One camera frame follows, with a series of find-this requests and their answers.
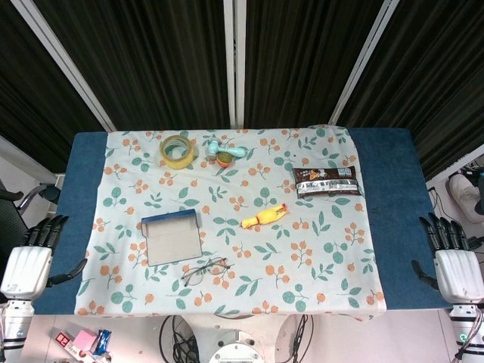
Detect black curtain panel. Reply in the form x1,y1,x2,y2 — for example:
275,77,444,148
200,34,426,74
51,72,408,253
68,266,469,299
244,0,386,129
33,0,231,132
0,0,107,174
340,0,484,181

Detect blue snack wrapper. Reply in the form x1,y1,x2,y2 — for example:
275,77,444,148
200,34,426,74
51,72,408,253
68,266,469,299
92,328,113,356

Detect pink sticky note pad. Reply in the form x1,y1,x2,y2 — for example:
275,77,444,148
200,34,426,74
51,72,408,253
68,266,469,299
71,329,101,355

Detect blue-edged grey glasses case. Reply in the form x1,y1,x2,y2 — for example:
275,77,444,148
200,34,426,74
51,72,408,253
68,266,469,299
141,209,204,268

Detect black cable bundle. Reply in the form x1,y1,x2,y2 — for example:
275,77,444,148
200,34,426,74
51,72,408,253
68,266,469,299
158,315,200,363
284,315,315,363

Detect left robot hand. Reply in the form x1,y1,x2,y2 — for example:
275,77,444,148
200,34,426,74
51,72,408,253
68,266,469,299
0,214,88,303

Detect brown snack packet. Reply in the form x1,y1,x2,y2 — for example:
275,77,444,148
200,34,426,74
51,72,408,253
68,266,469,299
292,166,362,200

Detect yellow rubber chicken toy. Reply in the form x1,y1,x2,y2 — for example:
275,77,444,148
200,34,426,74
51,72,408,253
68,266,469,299
240,202,290,230

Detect floral patterned tablecloth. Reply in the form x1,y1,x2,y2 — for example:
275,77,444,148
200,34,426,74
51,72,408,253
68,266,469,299
74,124,387,322

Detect red and white carton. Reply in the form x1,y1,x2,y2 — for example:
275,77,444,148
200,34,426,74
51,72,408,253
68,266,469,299
51,327,92,363

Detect white metal frame post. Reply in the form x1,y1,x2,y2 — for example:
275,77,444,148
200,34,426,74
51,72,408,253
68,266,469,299
327,0,402,126
10,0,116,132
222,0,247,129

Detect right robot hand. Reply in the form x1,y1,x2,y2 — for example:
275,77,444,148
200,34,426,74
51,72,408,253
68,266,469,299
411,212,484,306

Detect black-framed eyeglasses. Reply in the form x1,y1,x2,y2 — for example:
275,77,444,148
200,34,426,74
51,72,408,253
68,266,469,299
180,256,228,287

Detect black office chair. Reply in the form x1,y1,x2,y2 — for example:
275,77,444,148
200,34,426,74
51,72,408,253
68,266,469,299
0,180,62,243

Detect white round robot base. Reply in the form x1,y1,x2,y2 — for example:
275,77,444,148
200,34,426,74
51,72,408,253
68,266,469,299
207,327,265,363

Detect yellow packing tape roll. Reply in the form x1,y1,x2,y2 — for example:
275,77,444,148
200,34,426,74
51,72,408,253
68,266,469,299
158,135,200,170

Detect white shoe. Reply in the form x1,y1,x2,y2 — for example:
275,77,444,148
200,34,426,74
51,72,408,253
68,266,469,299
448,172,484,225

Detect teal dumbbell-shaped toy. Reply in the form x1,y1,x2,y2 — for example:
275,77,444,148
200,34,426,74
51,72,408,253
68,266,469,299
205,138,246,164

